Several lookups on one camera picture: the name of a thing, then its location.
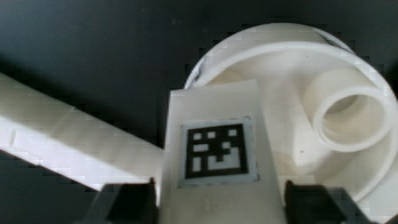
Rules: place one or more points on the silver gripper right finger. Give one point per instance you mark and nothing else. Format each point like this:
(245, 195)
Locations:
(320, 205)

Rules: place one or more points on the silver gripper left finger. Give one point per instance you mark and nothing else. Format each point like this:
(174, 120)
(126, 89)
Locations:
(122, 205)

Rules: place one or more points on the white stool leg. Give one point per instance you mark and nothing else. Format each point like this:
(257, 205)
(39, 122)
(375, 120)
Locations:
(218, 188)

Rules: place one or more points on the white front fence bar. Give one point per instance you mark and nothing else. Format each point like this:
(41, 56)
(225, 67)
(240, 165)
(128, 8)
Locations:
(66, 141)

